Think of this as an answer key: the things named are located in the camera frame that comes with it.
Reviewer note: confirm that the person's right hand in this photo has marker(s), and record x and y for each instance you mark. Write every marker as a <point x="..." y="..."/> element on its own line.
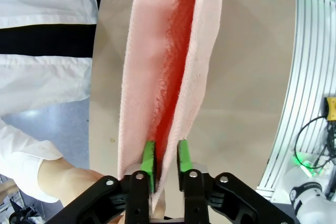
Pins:
<point x="71" y="182"/>

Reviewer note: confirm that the person's white coat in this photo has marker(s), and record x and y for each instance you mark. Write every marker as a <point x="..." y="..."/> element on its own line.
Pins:
<point x="44" y="77"/>

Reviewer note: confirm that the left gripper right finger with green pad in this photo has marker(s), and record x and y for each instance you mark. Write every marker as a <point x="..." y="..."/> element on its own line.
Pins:
<point x="223" y="203"/>

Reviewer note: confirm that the yellow box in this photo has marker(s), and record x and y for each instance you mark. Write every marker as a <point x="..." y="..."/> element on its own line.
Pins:
<point x="331" y="110"/>

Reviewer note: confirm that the person's right forearm white sleeve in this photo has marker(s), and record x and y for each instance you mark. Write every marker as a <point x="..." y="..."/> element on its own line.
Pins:
<point x="23" y="153"/>

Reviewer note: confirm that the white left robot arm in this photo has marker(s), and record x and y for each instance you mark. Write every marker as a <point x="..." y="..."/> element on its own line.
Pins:
<point x="309" y="197"/>

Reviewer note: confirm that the pink terry towel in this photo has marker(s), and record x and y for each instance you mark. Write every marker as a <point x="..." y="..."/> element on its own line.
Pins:
<point x="147" y="64"/>

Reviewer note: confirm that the silver aluminium frame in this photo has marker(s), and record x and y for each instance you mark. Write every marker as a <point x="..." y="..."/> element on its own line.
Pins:
<point x="302" y="64"/>

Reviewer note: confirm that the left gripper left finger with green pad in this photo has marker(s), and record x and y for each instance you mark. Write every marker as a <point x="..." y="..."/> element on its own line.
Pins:
<point x="105" y="203"/>

